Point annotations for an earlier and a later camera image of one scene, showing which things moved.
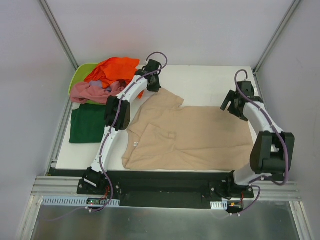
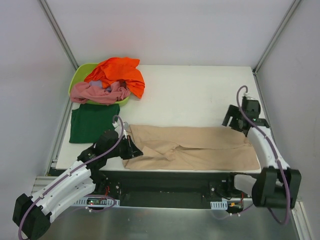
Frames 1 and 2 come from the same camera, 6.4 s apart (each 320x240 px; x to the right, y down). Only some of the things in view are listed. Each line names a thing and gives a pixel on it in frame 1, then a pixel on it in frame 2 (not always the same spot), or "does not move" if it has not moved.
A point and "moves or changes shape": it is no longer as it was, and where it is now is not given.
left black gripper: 154,83 → 129,147
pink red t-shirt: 82,92 does not move
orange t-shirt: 119,69 does not move
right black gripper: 230,103 → 235,119
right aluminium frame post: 292,8 does not move
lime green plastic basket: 80,75 does not move
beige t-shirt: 163,135 moves or changes shape
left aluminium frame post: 61,37 does not move
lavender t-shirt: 98,83 does not move
